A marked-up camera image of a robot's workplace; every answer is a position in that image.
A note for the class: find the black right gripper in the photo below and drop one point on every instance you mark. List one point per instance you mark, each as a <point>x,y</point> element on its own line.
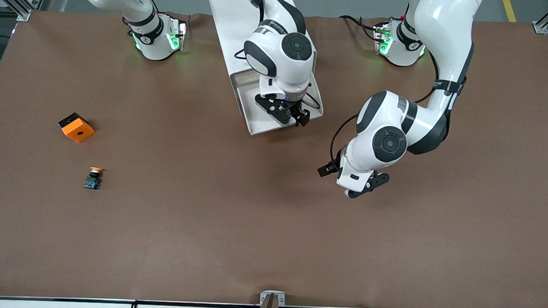
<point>298,112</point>

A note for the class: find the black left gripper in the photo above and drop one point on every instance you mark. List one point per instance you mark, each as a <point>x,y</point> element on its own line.
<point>332,168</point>

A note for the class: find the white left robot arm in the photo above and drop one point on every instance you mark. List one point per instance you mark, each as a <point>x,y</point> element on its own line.
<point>442,32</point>

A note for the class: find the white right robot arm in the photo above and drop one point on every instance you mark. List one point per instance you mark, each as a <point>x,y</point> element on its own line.
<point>281,67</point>

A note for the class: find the yellow push button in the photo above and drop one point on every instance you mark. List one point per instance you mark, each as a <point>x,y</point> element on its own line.
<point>93,183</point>

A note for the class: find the brown table cover sheet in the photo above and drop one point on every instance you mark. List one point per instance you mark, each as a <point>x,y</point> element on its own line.
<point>208,215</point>

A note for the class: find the grey metal bracket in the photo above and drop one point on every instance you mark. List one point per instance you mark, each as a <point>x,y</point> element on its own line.
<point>262,296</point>

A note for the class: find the orange button enclosure box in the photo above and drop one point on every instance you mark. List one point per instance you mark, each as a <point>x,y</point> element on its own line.
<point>85,129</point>

